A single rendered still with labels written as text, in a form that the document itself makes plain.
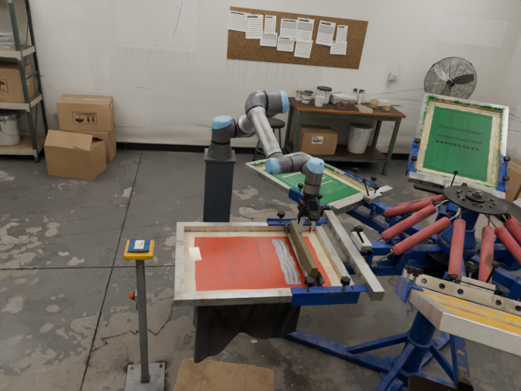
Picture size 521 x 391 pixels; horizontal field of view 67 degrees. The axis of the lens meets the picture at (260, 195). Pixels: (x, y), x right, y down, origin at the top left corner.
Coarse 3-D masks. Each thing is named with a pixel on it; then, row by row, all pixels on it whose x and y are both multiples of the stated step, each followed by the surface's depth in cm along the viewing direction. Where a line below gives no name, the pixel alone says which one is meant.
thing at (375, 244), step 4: (372, 244) 196; (376, 244) 196; (380, 244) 196; (384, 244) 197; (372, 248) 193; (376, 248) 194; (380, 248) 194; (384, 248) 194; (360, 252) 193; (364, 252) 194; (376, 252) 195; (380, 252) 195; (384, 252) 196
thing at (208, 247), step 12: (204, 240) 198; (216, 240) 199; (228, 240) 200; (240, 240) 202; (252, 240) 203; (264, 240) 204; (288, 240) 206; (204, 252) 189; (216, 252) 190; (264, 252) 195; (312, 252) 199
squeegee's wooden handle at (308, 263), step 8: (296, 224) 201; (288, 232) 207; (296, 232) 195; (296, 240) 193; (304, 240) 189; (296, 248) 193; (304, 248) 183; (304, 256) 181; (304, 264) 180; (312, 264) 173; (312, 272) 171
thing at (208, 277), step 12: (204, 264) 181; (216, 264) 182; (276, 264) 187; (204, 276) 174; (216, 276) 174; (276, 276) 179; (300, 276) 181; (324, 276) 183; (204, 288) 167; (216, 288) 168; (228, 288) 168; (240, 288) 169; (252, 288) 170; (264, 288) 171; (276, 288) 172
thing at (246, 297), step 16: (192, 224) 204; (208, 224) 206; (224, 224) 207; (240, 224) 209; (256, 224) 211; (176, 240) 190; (320, 240) 207; (176, 256) 179; (336, 256) 192; (176, 272) 169; (336, 272) 185; (176, 288) 160; (176, 304) 155; (192, 304) 156; (208, 304) 158; (224, 304) 159
